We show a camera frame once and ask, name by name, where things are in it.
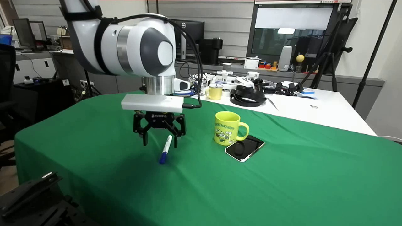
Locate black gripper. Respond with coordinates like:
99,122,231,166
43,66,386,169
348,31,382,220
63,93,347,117
132,110,187,148

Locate green tablecloth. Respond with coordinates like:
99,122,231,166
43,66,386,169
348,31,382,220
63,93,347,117
14,89,402,226

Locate grey wrist camera bar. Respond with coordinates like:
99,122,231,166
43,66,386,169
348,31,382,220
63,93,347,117
121,93,185,114

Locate white marker with blue cap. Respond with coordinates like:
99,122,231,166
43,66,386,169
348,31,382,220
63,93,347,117
158,134,173,166

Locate grey upright speaker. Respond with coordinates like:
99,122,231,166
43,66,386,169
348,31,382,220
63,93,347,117
278,44,294,71

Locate yellow-green printed mug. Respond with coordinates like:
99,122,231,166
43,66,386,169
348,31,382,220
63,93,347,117
212,110,251,147

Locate black low cabinet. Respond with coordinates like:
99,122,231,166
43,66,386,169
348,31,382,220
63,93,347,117
11,76,78,124

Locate small yellow cup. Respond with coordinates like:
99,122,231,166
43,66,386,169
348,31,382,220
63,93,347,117
205,84,224,102

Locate black slanted pole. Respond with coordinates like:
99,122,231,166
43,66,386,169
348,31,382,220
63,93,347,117
350,0,399,109

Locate black camera tripod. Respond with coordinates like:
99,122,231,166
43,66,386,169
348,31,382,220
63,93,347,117
309,2,357,93

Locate black smartphone with white edge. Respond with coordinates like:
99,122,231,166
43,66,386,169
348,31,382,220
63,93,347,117
224,134,266,163

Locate black equipment stand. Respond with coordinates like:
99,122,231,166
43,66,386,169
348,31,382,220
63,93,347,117
0,171,85,226

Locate grey desk monitor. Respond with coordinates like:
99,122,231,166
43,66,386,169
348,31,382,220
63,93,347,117
11,17,49,50

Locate thin black tripod stand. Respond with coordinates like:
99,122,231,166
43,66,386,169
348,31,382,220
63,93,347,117
79,68,102,98

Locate black computer box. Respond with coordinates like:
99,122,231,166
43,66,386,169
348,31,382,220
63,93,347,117
198,38,225,65

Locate grey low cabinet row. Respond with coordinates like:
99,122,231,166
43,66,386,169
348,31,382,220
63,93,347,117
51,51,384,120

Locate black computer monitor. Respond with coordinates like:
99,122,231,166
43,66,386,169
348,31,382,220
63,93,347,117
172,17,206,61

